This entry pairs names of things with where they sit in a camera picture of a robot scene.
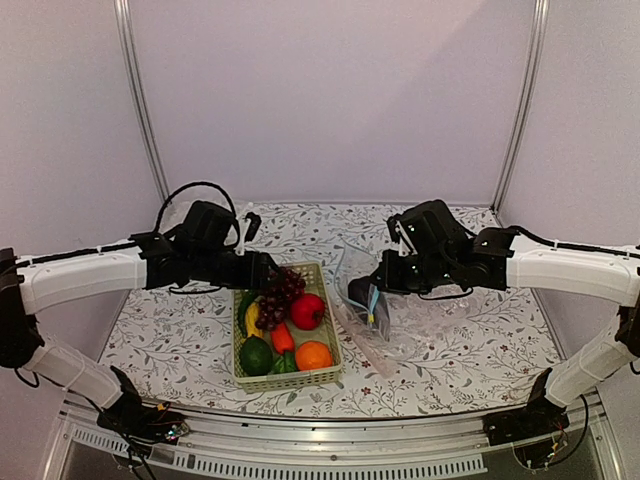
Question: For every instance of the front aluminium rail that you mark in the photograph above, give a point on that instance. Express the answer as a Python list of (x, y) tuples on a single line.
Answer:
[(224, 445)]

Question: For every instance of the orange carrot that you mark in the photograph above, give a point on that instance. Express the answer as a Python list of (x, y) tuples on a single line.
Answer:
[(281, 339)]

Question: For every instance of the right aluminium frame post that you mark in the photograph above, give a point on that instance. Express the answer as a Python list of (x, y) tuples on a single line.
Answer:
[(532, 65)]

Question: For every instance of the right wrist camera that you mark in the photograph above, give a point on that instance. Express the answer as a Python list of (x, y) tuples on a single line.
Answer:
[(399, 237)]

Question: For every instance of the purple eggplant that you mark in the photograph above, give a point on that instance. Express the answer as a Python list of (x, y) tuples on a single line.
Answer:
[(370, 306)]

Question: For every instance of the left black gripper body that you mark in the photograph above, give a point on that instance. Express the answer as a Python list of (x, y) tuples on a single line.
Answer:
[(208, 268)]

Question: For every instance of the dark red grape bunch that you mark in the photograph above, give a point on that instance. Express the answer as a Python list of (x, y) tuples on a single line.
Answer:
[(284, 287)]

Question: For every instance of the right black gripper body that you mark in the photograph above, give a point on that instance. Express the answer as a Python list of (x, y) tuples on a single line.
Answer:
[(432, 270)]

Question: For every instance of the red apple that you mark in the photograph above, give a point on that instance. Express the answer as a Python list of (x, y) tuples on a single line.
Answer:
[(307, 312)]

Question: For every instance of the clear zip bag blue zipper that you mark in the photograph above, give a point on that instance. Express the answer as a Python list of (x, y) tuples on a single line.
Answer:
[(353, 263)]

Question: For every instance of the crumpled clear plastic bag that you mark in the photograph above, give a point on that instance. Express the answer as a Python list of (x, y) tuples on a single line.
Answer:
[(422, 323)]

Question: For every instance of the aluminium frame post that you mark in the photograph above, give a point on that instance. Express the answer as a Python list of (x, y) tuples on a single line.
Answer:
[(125, 30), (532, 65)]

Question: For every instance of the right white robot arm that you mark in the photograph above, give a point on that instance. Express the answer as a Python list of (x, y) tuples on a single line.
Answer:
[(503, 258)]

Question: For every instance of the green leafy vegetable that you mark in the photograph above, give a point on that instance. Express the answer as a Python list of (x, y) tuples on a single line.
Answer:
[(284, 364)]

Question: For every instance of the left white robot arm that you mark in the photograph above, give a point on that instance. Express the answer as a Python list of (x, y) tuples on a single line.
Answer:
[(31, 285)]

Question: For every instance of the green plastic basket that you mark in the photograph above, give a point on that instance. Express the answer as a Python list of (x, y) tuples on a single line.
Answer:
[(326, 333)]

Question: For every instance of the green cucumber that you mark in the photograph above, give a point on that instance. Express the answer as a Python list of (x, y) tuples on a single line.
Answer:
[(247, 299)]

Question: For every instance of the yellow corn cob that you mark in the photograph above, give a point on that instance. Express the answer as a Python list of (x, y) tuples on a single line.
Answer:
[(251, 319)]

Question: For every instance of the green pepper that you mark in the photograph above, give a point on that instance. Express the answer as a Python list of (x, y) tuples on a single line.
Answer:
[(256, 357)]

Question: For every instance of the left aluminium frame post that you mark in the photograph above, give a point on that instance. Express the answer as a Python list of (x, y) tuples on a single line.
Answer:
[(125, 30)]

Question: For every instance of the orange fruit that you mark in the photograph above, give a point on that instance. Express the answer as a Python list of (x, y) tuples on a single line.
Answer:
[(313, 355)]

